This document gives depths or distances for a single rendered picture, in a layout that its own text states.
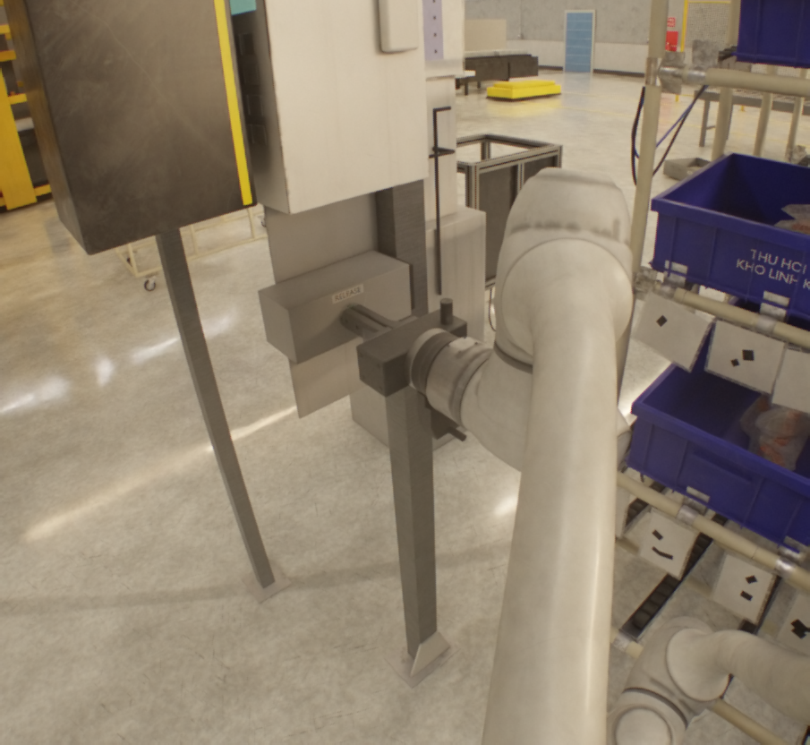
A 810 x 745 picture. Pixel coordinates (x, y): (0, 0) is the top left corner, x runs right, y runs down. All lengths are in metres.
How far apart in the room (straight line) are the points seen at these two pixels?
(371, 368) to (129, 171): 0.32
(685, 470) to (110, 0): 1.06
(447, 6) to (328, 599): 1.83
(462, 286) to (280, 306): 1.32
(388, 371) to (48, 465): 2.25
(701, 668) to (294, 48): 0.87
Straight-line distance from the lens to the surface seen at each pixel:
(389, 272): 0.79
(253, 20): 0.58
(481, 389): 0.54
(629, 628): 1.30
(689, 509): 1.14
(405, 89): 0.64
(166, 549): 2.12
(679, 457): 1.09
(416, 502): 1.16
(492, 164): 2.67
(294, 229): 0.79
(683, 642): 0.89
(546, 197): 0.45
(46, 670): 2.01
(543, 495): 0.32
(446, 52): 1.86
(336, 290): 0.75
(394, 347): 0.64
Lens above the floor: 1.50
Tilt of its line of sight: 30 degrees down
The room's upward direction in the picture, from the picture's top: 3 degrees counter-clockwise
